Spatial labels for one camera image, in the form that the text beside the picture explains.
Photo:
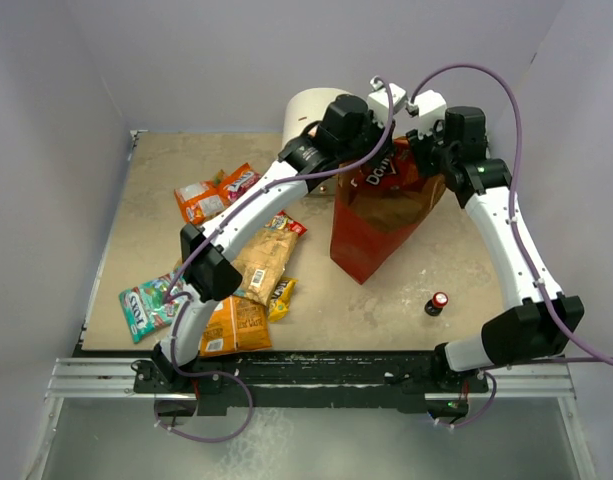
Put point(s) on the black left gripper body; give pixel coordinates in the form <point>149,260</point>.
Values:
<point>369,135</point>

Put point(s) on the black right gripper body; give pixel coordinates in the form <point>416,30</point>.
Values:
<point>430,154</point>

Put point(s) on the red Doritos chip bag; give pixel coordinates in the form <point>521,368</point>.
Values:
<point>397,170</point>

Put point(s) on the red paper bag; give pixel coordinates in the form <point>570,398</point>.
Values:
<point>369,227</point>

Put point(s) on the large gold snack bag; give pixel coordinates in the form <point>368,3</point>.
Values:
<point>262,263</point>

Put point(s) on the orange Kettle chip bag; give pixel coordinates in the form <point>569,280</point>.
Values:
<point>236,325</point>

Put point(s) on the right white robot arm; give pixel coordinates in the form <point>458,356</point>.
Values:
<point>535,307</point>

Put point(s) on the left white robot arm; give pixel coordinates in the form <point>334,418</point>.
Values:
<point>351,132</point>

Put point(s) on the orange Fox's candy bag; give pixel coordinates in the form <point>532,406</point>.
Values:
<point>201,201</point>

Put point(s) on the teal Fox's candy bag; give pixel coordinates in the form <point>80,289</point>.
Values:
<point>144,309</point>

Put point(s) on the small three-drawer cabinet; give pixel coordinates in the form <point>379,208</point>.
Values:
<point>306,107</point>

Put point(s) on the red noodle snack packet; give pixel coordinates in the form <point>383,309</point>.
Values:
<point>283,221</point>

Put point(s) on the colourful candy packet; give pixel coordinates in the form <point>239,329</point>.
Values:
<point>235,185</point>

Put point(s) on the small red-capped bottle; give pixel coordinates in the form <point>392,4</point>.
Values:
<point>435,305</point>

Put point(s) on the yellow M&M's packet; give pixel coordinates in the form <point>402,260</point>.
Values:
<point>279,304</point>

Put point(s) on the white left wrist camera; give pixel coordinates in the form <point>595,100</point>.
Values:
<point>378,102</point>

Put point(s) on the aluminium table rail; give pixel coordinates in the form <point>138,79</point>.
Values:
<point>90,378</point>

